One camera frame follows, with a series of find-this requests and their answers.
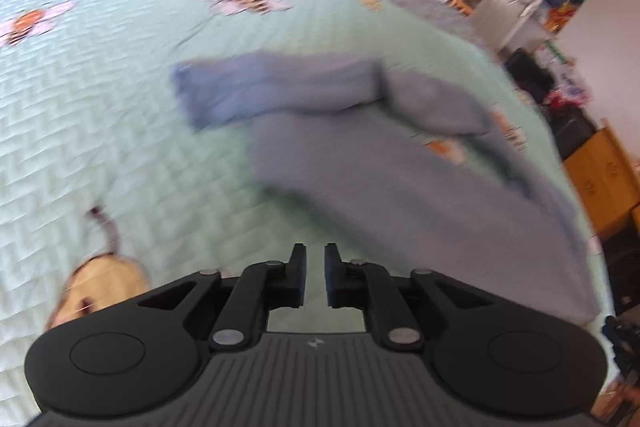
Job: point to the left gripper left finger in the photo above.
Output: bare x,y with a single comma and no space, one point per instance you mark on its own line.
260,289

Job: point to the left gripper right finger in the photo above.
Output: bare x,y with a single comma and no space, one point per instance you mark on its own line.
371,289

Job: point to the blue fleece pants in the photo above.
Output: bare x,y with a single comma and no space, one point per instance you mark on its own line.
412,166

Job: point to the black chair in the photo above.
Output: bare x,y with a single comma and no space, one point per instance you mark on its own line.
570,126

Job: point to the green quilted bee bedspread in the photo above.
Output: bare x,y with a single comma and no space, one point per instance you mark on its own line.
87,116

